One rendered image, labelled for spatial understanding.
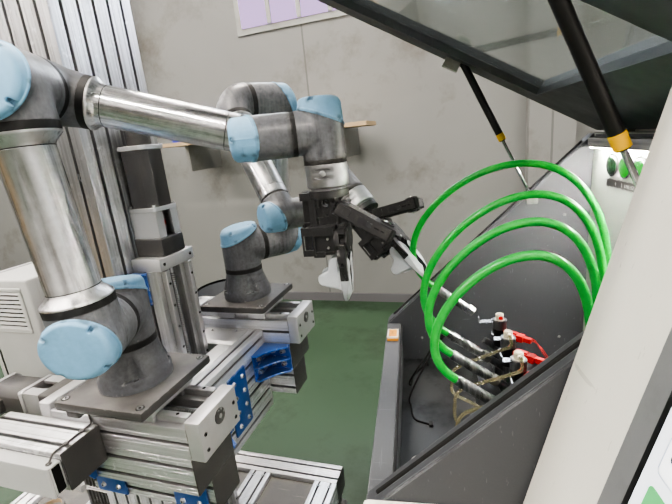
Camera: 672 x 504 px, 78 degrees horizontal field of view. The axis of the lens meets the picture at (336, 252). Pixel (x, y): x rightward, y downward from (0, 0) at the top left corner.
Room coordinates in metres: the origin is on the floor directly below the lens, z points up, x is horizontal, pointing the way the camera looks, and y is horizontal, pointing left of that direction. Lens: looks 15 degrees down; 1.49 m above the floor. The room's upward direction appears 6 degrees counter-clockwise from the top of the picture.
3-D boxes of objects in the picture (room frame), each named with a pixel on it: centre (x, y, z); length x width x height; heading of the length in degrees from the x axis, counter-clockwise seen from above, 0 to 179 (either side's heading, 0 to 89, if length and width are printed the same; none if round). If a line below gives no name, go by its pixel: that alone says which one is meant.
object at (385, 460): (0.84, -0.09, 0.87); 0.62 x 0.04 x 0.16; 169
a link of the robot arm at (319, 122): (0.73, 0.01, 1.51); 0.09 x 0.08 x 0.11; 96
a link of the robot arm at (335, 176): (0.73, 0.00, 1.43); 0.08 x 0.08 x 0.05
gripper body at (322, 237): (0.74, 0.01, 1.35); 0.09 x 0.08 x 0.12; 79
